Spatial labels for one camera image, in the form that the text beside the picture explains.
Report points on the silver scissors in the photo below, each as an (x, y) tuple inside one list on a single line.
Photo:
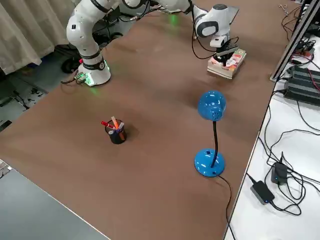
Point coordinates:
[(283, 7)]

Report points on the white and blue book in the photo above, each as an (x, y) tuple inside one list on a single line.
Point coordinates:
[(220, 71)]

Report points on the black pen holder cup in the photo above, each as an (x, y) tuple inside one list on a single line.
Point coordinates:
[(118, 138)]

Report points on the grey power adapter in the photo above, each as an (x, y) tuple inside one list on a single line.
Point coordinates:
[(262, 192)]

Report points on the black power adapter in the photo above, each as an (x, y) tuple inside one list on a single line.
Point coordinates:
[(279, 172)]

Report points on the colourful illustrated green book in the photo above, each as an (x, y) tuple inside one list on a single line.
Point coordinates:
[(237, 58)]

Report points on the beige curtain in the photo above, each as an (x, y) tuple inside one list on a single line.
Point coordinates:
[(22, 32)]

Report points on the silver laptop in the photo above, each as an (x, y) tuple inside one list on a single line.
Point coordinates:
[(234, 13)]

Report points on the white pen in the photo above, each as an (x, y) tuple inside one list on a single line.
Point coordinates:
[(120, 125)]

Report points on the dark power supply box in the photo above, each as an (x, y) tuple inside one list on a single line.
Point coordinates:
[(303, 85)]

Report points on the aluminium frame post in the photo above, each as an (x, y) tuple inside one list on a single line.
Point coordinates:
[(292, 42)]

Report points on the blue desk lamp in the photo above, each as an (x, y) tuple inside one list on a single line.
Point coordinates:
[(211, 105)]

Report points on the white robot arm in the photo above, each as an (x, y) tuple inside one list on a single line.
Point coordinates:
[(82, 42)]

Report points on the red capped marker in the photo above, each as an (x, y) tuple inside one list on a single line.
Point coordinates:
[(106, 123)]

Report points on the orange pen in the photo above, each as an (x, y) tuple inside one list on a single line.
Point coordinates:
[(116, 123)]

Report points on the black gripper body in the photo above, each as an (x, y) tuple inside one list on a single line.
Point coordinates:
[(230, 46)]

